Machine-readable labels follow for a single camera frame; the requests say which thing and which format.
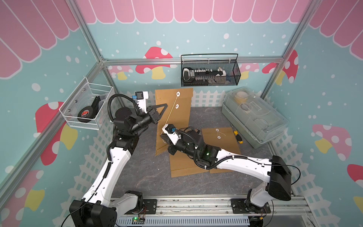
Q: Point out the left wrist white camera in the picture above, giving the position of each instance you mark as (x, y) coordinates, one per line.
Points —
(141, 100)

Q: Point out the clear acrylic wall bin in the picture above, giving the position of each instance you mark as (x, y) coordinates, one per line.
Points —
(87, 94)

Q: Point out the black tape roll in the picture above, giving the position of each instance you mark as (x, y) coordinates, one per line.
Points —
(86, 115)

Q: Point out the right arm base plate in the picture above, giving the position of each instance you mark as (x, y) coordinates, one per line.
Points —
(240, 206)

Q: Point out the yellow handled screwdriver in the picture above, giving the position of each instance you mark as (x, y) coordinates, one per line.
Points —
(237, 135)

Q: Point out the clear plastic storage box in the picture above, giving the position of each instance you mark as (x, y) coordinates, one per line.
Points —
(252, 116)

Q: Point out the black wire mesh basket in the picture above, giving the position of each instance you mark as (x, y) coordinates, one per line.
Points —
(202, 70)

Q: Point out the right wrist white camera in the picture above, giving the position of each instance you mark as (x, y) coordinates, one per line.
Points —
(169, 135)

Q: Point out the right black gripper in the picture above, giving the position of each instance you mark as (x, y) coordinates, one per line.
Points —
(171, 149)

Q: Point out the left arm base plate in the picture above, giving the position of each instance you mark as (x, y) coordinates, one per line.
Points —
(149, 207)

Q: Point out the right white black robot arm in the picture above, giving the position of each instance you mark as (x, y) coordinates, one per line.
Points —
(275, 174)

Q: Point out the wrist white camera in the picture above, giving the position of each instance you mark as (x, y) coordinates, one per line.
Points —
(141, 100)
(169, 135)

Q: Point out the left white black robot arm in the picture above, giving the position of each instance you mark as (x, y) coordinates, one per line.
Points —
(130, 117)

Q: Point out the aluminium front rail frame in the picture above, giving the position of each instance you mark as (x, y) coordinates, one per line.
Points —
(216, 211)

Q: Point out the brown kraft file bag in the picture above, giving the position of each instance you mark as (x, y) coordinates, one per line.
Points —
(178, 110)
(182, 165)
(221, 137)

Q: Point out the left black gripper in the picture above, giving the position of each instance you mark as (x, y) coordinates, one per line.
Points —
(152, 113)

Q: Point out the green lit circuit board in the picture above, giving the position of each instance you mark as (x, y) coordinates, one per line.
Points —
(138, 221)

